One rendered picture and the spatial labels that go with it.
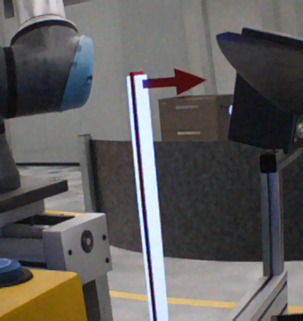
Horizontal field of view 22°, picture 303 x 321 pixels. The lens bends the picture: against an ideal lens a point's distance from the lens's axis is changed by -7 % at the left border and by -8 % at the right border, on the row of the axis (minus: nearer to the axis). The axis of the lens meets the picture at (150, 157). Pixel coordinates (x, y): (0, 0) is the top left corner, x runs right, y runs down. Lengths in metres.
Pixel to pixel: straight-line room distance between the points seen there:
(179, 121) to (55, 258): 6.54
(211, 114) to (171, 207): 4.69
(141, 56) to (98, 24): 0.75
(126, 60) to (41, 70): 9.23
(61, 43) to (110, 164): 1.81
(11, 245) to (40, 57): 0.29
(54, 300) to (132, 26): 10.13
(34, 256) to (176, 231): 1.68
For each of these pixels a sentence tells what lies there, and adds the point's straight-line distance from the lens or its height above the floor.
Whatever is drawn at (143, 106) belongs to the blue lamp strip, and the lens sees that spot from 0.70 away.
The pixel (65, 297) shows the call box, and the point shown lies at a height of 1.06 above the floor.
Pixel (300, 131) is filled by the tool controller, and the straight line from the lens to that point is 1.29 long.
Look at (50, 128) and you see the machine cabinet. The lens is 11.25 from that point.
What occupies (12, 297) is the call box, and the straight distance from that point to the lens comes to 0.46.
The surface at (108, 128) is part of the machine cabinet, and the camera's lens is 10.54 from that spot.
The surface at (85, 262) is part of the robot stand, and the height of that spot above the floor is 0.94.
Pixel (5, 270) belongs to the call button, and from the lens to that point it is 0.49.
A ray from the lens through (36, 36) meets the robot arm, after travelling 1.22.
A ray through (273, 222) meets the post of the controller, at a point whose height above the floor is 0.95.
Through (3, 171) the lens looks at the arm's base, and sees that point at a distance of 1.18.
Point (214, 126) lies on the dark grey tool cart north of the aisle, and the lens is 7.42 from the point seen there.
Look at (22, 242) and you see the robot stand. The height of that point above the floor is 0.97.
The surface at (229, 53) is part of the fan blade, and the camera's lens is 0.64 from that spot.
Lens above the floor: 1.19
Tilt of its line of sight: 6 degrees down
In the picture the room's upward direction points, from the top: 5 degrees counter-clockwise
